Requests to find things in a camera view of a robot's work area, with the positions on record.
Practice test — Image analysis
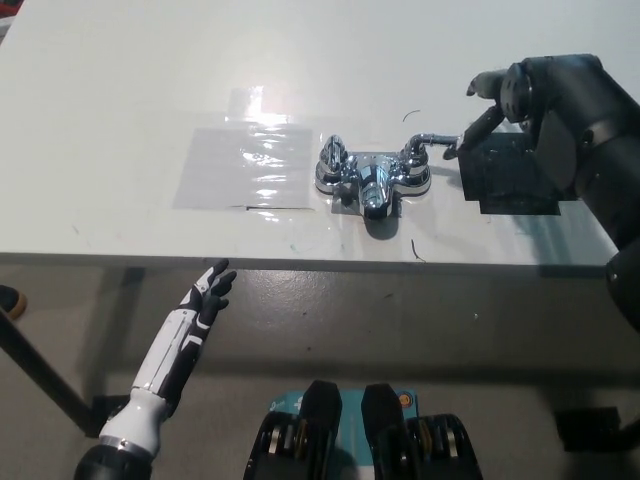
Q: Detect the dark right robot hand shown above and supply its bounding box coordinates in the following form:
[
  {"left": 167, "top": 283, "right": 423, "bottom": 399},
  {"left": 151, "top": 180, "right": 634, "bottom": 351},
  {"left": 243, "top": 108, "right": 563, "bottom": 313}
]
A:
[{"left": 457, "top": 71, "right": 507, "bottom": 154}]

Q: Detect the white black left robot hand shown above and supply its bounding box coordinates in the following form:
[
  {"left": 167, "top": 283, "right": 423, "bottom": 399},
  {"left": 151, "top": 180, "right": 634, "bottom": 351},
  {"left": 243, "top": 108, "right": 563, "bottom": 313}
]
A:
[{"left": 99, "top": 258, "right": 238, "bottom": 459}]

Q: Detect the chrome faucet lever handle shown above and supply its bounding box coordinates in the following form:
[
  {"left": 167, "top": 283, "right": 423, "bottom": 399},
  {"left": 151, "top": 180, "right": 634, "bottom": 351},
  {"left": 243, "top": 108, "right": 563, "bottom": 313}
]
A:
[
  {"left": 322, "top": 134, "right": 348, "bottom": 174},
  {"left": 403, "top": 132, "right": 460, "bottom": 162}
]

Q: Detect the chrome faucet body with spout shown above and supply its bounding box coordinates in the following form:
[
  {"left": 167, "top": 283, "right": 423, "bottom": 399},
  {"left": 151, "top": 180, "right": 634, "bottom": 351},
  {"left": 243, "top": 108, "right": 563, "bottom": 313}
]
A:
[{"left": 313, "top": 152, "right": 431, "bottom": 221}]

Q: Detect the black teal robot torso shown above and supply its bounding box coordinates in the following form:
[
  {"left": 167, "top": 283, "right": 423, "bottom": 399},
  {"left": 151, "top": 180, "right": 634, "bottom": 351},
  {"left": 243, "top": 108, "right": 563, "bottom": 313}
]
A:
[{"left": 241, "top": 379, "right": 484, "bottom": 480}]

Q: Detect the black tape square patch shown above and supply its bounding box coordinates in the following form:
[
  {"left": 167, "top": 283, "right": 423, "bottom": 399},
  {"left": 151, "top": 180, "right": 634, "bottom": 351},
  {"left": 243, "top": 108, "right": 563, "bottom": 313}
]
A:
[{"left": 458, "top": 132, "right": 564, "bottom": 217}]

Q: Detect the grey table leg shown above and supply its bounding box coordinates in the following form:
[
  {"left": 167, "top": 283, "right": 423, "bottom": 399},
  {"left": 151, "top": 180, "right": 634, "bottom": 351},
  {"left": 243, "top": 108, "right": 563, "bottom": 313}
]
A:
[{"left": 97, "top": 268, "right": 146, "bottom": 399}]

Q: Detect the grey taped plastic sheet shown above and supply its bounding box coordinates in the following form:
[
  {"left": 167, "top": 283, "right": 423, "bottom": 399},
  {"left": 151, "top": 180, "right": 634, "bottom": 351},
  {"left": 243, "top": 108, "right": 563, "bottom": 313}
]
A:
[{"left": 172, "top": 127, "right": 315, "bottom": 210}]

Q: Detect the black shoe with tan sole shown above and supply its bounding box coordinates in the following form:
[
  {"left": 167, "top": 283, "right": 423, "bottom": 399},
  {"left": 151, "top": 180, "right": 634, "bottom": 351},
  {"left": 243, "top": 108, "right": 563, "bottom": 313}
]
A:
[{"left": 0, "top": 284, "right": 29, "bottom": 320}]

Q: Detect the black diagonal frame bar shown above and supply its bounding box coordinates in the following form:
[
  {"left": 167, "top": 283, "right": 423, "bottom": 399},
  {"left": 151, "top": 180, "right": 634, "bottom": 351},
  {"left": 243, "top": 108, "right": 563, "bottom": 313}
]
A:
[{"left": 0, "top": 307, "right": 96, "bottom": 436}]

